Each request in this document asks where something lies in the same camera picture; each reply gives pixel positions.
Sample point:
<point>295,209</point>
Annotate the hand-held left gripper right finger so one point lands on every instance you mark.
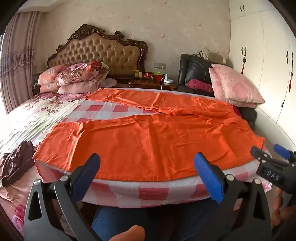
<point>208,176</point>

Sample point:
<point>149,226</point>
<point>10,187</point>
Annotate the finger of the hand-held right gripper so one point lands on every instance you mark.
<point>282,150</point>
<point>261,154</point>

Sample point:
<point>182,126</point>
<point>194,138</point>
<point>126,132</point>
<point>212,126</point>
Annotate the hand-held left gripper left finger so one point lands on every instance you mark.
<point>89,171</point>

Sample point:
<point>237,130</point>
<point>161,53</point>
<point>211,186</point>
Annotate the orange pants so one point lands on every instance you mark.
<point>150,143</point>

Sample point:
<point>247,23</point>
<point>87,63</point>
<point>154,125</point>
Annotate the person's right hand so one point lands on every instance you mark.
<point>278,206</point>

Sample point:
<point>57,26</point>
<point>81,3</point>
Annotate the person's left hand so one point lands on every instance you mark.
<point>129,234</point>

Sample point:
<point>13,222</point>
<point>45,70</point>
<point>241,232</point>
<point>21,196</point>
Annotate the dark clothing pile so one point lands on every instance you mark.
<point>247,115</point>

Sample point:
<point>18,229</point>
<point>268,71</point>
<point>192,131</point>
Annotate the pink white checkered cover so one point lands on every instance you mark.
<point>129,192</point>

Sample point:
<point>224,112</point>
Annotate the person's blue jeans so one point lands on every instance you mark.
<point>161,220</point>

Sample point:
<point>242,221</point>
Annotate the large pink cushion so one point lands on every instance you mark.
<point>235,85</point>

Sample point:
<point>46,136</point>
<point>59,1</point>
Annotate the dark maroon cloth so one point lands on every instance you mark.
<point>16,162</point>

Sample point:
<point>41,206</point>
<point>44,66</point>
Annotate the red knot tassel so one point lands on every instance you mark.
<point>243,60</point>
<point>291,74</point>

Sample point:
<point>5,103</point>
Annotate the floral bed sheet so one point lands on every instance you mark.
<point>30,115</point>

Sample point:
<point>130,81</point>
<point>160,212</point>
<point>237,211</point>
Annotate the pink folded quilt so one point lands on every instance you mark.
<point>76,87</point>

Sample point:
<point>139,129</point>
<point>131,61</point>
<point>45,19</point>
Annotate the maroon bolster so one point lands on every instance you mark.
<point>200,85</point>

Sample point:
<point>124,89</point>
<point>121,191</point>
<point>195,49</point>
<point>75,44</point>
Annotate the white wardrobe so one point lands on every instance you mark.
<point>259,58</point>

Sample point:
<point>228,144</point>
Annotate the white round device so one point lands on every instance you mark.
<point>168,81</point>

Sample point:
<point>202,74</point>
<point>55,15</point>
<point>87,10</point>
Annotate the pink floral pillow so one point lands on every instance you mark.
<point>50,75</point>

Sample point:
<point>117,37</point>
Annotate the wooden nightstand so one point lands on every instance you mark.
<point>148,84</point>

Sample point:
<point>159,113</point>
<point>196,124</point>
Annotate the black leather armchair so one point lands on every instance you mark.
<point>196,69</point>

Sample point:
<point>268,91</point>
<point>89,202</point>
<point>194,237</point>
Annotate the yellow jar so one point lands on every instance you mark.
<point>138,74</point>

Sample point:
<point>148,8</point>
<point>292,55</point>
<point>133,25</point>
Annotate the red tissue box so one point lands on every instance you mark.
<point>159,76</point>

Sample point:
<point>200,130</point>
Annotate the tufted carved wooden headboard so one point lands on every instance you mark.
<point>101,51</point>

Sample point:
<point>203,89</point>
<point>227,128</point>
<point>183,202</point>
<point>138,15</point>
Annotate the purple patterned curtain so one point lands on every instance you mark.
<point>16,64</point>

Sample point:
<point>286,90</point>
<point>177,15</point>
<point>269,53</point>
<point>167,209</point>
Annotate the wall socket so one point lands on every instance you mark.
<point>159,65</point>

